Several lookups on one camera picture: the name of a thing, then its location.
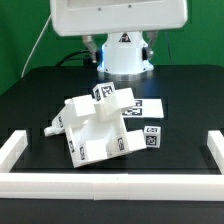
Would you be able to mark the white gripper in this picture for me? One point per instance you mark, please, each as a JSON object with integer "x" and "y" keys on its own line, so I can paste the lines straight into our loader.
{"x": 91, "y": 17}

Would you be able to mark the white chair nut cube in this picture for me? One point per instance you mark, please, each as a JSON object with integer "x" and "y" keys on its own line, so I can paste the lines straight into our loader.
{"x": 152, "y": 136}
{"x": 102, "y": 90}

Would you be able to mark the white chair back frame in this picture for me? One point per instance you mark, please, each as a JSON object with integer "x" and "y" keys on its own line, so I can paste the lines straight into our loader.
{"x": 78, "y": 110}

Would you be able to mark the white chair seat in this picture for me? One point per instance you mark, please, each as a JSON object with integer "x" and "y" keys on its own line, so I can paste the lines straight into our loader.
{"x": 95, "y": 129}

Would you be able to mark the white right fence bar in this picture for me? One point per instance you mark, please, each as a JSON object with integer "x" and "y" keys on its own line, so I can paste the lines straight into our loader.
{"x": 215, "y": 143}

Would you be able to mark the white left fence bar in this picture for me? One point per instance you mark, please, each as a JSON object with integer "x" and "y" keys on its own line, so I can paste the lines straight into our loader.
{"x": 12, "y": 150}

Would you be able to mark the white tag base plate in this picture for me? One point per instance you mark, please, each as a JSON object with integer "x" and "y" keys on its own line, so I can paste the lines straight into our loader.
{"x": 145, "y": 108}

